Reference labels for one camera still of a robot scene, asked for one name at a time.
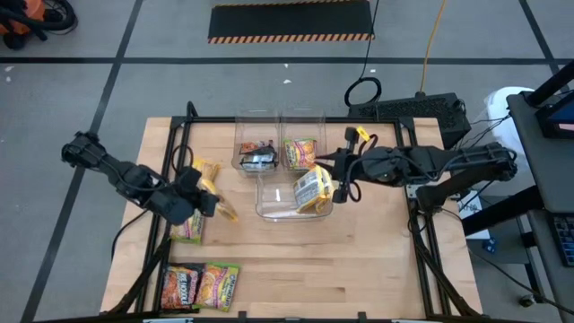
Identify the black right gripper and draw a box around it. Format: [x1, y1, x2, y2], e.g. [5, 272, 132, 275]
[316, 127, 382, 204]

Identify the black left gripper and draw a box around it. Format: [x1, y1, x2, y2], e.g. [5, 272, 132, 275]
[152, 186, 221, 225]

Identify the wide clear plastic bin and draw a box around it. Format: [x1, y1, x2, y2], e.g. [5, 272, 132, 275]
[254, 165, 335, 223]

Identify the black hazard-striped floor mat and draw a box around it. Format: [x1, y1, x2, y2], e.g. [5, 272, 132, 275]
[206, 0, 376, 45]

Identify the white paper sheet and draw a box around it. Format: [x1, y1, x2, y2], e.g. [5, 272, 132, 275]
[457, 190, 492, 241]

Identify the white plastic bag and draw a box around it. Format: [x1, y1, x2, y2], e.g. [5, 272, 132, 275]
[483, 86, 537, 170]

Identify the grey desk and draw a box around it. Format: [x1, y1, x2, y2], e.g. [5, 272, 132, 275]
[506, 89, 574, 323]

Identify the black monitor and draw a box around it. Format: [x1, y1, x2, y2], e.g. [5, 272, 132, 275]
[535, 89, 574, 140]

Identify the black keyboard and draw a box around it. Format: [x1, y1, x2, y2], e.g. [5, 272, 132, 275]
[551, 214, 574, 268]

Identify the orange shop vacuum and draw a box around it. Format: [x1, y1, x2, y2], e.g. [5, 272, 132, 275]
[0, 0, 78, 50]

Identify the black aluminium table frame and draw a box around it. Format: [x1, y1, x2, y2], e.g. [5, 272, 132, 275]
[100, 100, 483, 323]

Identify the black hanging cable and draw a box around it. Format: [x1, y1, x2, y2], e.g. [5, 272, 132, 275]
[344, 0, 384, 109]

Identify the yellow hanging cable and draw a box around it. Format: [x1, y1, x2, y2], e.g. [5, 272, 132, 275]
[418, 0, 449, 94]

